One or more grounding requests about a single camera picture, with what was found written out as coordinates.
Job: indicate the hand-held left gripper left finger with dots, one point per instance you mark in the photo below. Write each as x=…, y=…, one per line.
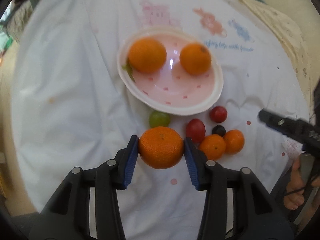
x=130, y=158

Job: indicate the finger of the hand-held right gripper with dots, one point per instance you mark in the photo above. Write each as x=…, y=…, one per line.
x=280, y=123

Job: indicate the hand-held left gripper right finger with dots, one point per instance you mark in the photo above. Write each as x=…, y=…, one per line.
x=192, y=162

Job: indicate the large bumpy tangerine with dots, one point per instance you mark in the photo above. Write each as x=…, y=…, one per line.
x=161, y=147

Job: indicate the pink dotted bowl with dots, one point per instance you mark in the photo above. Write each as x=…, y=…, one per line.
x=172, y=85

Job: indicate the person's right hand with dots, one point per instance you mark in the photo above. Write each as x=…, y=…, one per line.
x=295, y=187

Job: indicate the small tangerine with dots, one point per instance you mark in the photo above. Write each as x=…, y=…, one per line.
x=235, y=141
x=212, y=147

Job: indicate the oval red grape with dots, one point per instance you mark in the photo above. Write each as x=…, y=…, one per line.
x=195, y=130

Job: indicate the dark purple grape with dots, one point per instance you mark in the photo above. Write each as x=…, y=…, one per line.
x=218, y=130

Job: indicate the green grape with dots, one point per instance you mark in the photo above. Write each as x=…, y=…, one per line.
x=159, y=119

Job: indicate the round red grape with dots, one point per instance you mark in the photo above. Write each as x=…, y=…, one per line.
x=218, y=114

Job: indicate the white printed bed sheet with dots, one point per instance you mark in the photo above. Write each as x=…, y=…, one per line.
x=75, y=110

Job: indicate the green leaf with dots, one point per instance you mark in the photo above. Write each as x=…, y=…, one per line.
x=129, y=71

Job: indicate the beige speckled cloth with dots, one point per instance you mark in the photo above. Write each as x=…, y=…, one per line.
x=282, y=22

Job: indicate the orange with dark stem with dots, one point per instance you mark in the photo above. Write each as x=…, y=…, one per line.
x=195, y=59

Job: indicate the large round orange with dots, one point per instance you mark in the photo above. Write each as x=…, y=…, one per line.
x=147, y=55

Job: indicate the grey cloth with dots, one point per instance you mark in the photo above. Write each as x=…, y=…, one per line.
x=21, y=21

